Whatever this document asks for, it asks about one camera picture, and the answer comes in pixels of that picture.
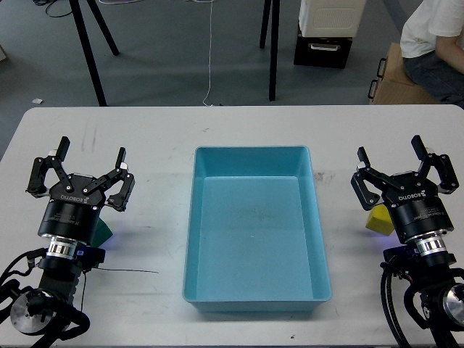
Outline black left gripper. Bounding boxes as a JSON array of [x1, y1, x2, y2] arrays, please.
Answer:
[[26, 136, 135, 245]]

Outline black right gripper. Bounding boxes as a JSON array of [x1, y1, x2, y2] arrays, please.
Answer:
[[351, 135, 459, 244]]

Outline yellow cube block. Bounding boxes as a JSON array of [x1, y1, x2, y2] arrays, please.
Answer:
[[365, 204, 394, 236]]

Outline green cube block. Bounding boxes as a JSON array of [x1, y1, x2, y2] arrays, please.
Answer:
[[91, 218, 113, 248]]

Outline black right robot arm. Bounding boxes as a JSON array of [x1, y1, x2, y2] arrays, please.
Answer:
[[351, 135, 463, 347]]

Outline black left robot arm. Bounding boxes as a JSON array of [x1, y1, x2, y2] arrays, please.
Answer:
[[1, 136, 135, 347]]

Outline brown cardboard box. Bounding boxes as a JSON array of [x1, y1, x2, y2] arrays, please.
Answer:
[[368, 43, 438, 105]]

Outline black storage box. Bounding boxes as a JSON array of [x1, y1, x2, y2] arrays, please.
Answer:
[[294, 30, 353, 69]]

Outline white appliance box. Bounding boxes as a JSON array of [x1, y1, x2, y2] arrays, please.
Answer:
[[299, 0, 366, 38]]

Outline seated person white shirt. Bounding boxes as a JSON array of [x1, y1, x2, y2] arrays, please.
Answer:
[[400, 0, 463, 108]]

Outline blue plastic bin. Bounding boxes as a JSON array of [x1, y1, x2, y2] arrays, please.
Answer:
[[183, 146, 332, 312]]

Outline black tripod legs left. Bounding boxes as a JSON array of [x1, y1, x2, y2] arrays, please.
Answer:
[[68, 0, 120, 107]]

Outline black tripod legs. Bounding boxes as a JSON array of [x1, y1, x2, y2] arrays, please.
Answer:
[[68, 0, 120, 107], [259, 0, 281, 102]]

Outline black tripod legs centre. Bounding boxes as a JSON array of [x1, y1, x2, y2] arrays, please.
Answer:
[[259, 0, 281, 102]]

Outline thin black wire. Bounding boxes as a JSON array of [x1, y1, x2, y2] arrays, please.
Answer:
[[96, 267, 160, 275]]

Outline white hanging cable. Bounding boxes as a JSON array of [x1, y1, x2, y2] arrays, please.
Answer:
[[202, 0, 215, 107]]

